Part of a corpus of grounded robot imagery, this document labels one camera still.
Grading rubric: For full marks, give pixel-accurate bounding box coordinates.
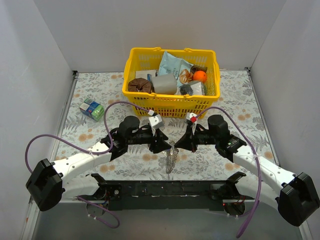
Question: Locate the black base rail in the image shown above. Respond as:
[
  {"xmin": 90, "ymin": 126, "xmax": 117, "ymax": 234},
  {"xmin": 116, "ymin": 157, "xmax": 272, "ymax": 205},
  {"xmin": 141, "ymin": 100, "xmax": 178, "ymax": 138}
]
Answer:
[{"xmin": 83, "ymin": 180, "xmax": 247, "ymax": 215}]

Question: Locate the yellow plastic shopping basket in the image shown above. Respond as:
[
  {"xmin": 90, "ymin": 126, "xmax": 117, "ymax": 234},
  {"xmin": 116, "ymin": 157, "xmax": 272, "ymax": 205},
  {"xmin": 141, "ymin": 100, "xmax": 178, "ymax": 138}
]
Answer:
[{"xmin": 122, "ymin": 47, "xmax": 221, "ymax": 118}]

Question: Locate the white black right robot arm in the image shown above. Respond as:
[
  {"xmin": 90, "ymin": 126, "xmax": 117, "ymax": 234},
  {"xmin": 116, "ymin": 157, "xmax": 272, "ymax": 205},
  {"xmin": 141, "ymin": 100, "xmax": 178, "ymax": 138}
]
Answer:
[{"xmin": 175, "ymin": 113, "xmax": 320, "ymax": 227}]

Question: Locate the brown wrapped snack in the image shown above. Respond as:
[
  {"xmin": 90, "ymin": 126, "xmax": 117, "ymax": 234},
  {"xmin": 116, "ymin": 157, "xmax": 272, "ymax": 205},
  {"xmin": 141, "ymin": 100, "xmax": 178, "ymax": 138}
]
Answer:
[{"xmin": 190, "ymin": 64, "xmax": 208, "ymax": 74}]

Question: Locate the grey paper roll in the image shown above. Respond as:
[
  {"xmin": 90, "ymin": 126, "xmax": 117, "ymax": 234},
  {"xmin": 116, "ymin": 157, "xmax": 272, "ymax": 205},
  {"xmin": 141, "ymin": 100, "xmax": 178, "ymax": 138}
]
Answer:
[{"xmin": 151, "ymin": 73, "xmax": 177, "ymax": 95}]

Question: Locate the blue green carton pack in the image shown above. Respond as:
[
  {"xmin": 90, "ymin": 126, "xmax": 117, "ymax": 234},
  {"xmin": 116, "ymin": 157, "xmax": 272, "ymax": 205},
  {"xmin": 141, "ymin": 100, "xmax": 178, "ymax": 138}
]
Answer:
[{"xmin": 79, "ymin": 98, "xmax": 105, "ymax": 122}]

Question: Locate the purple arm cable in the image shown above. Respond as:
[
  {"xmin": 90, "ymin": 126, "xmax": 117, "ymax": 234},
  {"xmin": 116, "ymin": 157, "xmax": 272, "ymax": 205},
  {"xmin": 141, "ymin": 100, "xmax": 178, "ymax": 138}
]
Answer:
[
  {"xmin": 24, "ymin": 101, "xmax": 153, "ymax": 229},
  {"xmin": 197, "ymin": 106, "xmax": 263, "ymax": 239}
]

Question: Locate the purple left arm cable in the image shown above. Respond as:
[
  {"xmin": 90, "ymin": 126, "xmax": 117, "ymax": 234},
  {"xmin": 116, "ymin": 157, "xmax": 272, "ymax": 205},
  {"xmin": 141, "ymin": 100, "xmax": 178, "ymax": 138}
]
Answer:
[{"xmin": 24, "ymin": 101, "xmax": 153, "ymax": 229}]

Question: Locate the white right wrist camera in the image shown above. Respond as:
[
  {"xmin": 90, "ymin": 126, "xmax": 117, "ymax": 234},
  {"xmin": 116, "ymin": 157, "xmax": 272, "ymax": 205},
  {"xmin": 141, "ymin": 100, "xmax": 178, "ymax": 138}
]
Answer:
[{"xmin": 185, "ymin": 112, "xmax": 198, "ymax": 127}]

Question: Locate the clear bag with dark item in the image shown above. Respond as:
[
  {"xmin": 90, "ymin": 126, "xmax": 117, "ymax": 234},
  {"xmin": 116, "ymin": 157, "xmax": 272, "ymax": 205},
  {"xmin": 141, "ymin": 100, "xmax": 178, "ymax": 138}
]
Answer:
[{"xmin": 177, "ymin": 81, "xmax": 207, "ymax": 96}]

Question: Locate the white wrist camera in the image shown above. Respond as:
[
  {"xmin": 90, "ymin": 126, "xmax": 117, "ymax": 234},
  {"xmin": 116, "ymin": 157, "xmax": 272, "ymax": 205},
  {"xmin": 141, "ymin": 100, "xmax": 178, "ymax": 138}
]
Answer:
[
  {"xmin": 148, "ymin": 114, "xmax": 165, "ymax": 130},
  {"xmin": 185, "ymin": 112, "xmax": 198, "ymax": 127}
]

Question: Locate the floral table mat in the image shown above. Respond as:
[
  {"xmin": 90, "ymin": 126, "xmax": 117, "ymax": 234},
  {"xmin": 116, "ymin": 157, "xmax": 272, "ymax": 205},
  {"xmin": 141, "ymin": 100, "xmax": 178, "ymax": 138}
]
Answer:
[{"xmin": 48, "ymin": 70, "xmax": 281, "ymax": 181}]

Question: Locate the large silver keyring with chain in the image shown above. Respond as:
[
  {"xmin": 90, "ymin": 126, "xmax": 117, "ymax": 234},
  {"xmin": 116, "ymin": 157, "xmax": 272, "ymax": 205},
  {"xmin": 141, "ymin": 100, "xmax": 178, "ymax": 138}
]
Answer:
[{"xmin": 163, "ymin": 146, "xmax": 179, "ymax": 174}]

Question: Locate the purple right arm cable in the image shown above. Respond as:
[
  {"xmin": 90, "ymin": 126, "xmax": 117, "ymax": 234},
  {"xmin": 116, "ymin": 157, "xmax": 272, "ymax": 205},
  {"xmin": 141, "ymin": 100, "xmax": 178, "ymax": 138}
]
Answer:
[{"xmin": 197, "ymin": 106, "xmax": 263, "ymax": 239}]

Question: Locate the white box in basket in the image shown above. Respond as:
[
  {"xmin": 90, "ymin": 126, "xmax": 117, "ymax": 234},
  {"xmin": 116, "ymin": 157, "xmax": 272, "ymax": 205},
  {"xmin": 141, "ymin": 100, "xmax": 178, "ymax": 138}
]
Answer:
[{"xmin": 135, "ymin": 69, "xmax": 157, "ymax": 81}]

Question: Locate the light blue snack bag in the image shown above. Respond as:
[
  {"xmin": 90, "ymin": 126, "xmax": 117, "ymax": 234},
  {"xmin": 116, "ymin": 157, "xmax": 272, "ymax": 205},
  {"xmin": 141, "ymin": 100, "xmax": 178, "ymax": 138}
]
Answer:
[{"xmin": 158, "ymin": 51, "xmax": 194, "ymax": 87}]

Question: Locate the orange fruit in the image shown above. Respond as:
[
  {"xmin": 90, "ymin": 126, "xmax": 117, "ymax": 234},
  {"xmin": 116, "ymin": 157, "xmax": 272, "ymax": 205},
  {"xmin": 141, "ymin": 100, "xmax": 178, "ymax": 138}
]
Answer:
[{"xmin": 192, "ymin": 70, "xmax": 208, "ymax": 83}]

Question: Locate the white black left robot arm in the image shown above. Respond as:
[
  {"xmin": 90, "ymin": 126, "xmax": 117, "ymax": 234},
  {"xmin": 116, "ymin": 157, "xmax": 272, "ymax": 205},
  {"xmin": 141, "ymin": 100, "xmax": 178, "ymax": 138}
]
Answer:
[{"xmin": 25, "ymin": 114, "xmax": 171, "ymax": 212}]

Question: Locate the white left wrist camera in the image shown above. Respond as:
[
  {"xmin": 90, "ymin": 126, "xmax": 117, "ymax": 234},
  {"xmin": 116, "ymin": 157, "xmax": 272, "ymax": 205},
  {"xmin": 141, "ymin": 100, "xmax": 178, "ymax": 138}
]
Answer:
[{"xmin": 148, "ymin": 114, "xmax": 165, "ymax": 130}]

